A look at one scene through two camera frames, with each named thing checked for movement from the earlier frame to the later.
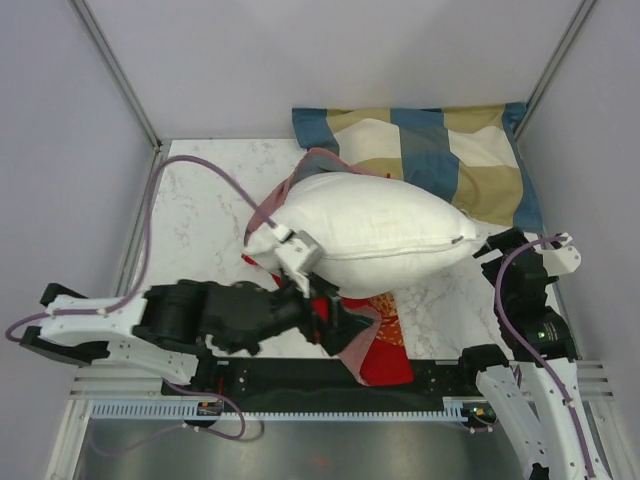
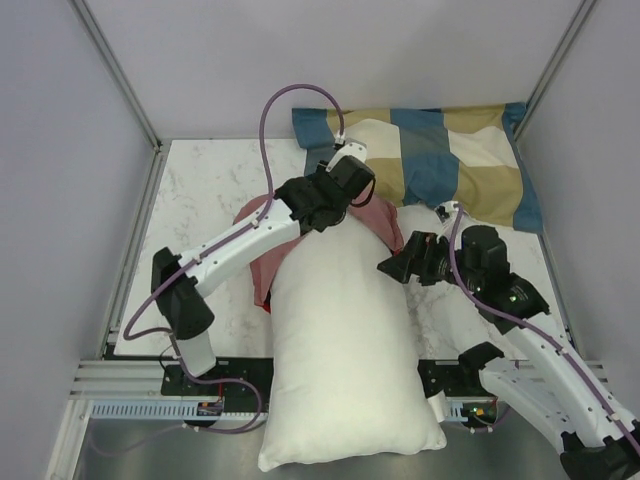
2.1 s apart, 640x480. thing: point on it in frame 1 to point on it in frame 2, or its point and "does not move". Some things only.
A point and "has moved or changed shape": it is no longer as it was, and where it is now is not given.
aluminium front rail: x=95 y=382 does not move
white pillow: x=376 y=234 has moved or changed shape
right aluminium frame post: x=583 y=12 does not move
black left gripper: x=343 y=326 to x=320 y=171
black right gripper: x=501 y=240 to x=415 y=257
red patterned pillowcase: x=378 y=357 to x=384 y=216
